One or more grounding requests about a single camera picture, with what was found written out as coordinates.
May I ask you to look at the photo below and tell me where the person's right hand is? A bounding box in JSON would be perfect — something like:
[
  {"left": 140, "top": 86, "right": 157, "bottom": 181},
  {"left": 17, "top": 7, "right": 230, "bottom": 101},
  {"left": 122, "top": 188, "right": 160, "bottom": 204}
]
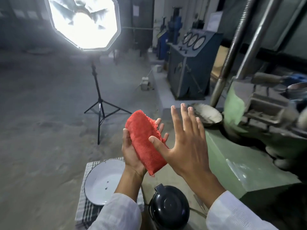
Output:
[{"left": 148, "top": 103, "right": 212, "bottom": 178}]

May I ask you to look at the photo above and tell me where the person's left hand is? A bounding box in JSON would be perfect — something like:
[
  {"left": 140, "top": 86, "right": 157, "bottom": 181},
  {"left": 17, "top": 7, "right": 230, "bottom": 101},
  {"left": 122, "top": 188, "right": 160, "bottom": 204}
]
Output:
[{"left": 122, "top": 118, "right": 169, "bottom": 176}]

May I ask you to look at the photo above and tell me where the red cloth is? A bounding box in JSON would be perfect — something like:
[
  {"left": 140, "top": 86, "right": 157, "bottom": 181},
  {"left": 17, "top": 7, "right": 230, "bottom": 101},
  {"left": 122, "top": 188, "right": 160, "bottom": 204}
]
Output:
[{"left": 125, "top": 110, "right": 168, "bottom": 177}]

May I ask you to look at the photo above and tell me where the person's right forearm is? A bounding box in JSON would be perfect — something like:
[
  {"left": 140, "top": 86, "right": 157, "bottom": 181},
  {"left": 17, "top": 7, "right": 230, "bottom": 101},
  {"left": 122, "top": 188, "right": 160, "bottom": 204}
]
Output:
[{"left": 182, "top": 171, "right": 279, "bottom": 230}]

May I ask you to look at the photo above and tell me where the person's left forearm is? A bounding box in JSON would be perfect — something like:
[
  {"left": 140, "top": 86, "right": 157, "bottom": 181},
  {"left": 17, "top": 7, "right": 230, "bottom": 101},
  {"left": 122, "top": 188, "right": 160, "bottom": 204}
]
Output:
[{"left": 88, "top": 166, "right": 147, "bottom": 230}]

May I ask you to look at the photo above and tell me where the dusty metal pan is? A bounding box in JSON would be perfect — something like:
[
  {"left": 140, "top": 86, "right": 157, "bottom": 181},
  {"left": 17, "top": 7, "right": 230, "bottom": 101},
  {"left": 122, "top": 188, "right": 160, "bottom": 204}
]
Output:
[{"left": 191, "top": 103, "right": 223, "bottom": 128}]

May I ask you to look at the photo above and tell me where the black light tripod stand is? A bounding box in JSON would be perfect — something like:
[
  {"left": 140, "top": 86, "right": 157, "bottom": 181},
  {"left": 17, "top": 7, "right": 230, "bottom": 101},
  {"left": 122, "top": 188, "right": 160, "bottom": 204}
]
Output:
[{"left": 84, "top": 60, "right": 132, "bottom": 145}]

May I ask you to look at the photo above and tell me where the white enamel bowl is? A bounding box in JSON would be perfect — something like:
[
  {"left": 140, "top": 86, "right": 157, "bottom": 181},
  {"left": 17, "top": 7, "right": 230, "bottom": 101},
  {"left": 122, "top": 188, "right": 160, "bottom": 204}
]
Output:
[{"left": 84, "top": 159, "right": 126, "bottom": 206}]

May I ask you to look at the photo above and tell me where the blue gauge control console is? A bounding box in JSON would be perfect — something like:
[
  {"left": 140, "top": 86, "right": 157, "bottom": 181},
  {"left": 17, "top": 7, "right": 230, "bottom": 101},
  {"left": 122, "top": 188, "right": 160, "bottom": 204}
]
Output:
[{"left": 167, "top": 29, "right": 223, "bottom": 100}]

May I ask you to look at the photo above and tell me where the green testing machine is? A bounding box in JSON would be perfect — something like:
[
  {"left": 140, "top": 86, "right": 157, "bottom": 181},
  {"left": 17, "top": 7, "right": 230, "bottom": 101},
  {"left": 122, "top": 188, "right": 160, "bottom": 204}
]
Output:
[{"left": 205, "top": 69, "right": 307, "bottom": 230}]

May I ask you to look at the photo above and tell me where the black round kettle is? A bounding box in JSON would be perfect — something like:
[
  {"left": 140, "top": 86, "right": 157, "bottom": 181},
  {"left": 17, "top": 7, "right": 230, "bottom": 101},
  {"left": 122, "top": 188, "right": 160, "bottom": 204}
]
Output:
[{"left": 148, "top": 184, "right": 190, "bottom": 230}]

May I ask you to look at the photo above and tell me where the threaded steel column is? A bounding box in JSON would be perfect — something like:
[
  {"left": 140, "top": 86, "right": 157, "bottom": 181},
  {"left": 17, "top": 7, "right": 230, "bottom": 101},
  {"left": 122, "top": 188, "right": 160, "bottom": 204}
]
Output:
[{"left": 210, "top": 0, "right": 255, "bottom": 108}]

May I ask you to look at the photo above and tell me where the checkered black white cloth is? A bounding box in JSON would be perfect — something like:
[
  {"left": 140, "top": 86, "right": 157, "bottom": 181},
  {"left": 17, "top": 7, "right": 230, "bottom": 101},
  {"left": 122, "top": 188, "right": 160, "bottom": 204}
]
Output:
[{"left": 75, "top": 157, "right": 145, "bottom": 230}]

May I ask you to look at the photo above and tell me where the blue hydraulic machine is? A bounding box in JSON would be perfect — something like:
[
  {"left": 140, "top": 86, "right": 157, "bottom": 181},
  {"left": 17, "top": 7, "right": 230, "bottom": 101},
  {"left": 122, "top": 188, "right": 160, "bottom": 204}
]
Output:
[{"left": 156, "top": 7, "right": 183, "bottom": 61}]

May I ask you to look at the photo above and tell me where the white paper sheet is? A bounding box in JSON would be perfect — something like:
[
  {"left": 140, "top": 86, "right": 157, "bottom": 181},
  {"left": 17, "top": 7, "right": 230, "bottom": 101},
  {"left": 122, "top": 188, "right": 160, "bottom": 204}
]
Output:
[{"left": 207, "top": 11, "right": 223, "bottom": 33}]

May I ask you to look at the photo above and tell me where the smooth steel column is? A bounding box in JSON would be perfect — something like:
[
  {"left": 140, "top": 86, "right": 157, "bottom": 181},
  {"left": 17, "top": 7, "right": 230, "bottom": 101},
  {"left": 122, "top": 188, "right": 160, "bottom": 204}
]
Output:
[{"left": 235, "top": 0, "right": 288, "bottom": 80}]

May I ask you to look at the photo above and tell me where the octagonal studio softbox light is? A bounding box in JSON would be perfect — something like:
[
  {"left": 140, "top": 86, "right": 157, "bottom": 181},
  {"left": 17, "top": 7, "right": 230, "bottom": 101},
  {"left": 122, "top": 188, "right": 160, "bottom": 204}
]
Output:
[{"left": 44, "top": 0, "right": 121, "bottom": 51}]

